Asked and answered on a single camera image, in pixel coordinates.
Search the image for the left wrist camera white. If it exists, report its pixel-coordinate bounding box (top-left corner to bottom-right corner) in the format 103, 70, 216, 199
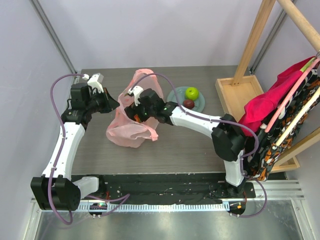
82, 73, 104, 94

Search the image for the green apple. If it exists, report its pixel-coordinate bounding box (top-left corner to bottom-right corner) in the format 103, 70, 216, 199
185, 87, 200, 101

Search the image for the pink plastic bag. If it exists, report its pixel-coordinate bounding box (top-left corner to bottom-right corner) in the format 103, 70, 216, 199
106, 68, 159, 148

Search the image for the wooden round pole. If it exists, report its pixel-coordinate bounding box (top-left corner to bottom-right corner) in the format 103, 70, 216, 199
277, 0, 320, 53

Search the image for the cream hanger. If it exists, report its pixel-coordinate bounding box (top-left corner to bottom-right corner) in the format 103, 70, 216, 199
275, 88, 320, 146

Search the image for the white slotted cable duct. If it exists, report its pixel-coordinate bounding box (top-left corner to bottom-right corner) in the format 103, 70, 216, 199
75, 201, 230, 213

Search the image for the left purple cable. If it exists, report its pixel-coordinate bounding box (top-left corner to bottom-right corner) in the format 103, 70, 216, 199
49, 72, 131, 226

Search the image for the grey plate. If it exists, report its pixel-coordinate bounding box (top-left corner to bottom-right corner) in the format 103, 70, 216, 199
166, 86, 206, 113

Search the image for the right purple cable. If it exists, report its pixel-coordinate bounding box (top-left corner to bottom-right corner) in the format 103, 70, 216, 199
128, 72, 268, 219

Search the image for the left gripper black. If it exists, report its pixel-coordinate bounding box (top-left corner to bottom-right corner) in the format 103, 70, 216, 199
85, 87, 120, 114

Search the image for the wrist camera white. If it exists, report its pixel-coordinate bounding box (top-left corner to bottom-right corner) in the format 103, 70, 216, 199
127, 85, 144, 106
82, 73, 104, 94

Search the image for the purple cable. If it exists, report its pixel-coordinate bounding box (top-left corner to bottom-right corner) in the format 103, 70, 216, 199
49, 72, 131, 226
128, 72, 268, 219

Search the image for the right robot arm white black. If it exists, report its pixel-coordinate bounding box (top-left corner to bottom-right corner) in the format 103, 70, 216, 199
124, 86, 246, 198

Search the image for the aluminium frame rail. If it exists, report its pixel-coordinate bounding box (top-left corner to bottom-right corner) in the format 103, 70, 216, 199
29, 0, 77, 74

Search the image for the dark purple plum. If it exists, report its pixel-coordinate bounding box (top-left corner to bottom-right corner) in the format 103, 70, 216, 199
182, 99, 195, 110

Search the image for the magenta cloth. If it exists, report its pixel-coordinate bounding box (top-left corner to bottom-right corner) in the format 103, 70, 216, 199
239, 57, 314, 132

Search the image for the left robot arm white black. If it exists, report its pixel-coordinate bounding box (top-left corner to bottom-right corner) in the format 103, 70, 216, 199
30, 82, 119, 211

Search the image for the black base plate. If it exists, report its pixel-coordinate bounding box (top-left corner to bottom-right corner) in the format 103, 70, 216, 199
92, 173, 256, 205

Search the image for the wooden upright post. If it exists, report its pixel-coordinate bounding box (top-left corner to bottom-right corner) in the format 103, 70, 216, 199
231, 0, 275, 86

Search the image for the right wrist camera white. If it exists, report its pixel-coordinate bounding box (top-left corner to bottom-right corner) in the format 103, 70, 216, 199
127, 85, 144, 106

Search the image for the patterned black orange cloth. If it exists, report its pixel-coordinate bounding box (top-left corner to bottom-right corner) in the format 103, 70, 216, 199
243, 65, 320, 181

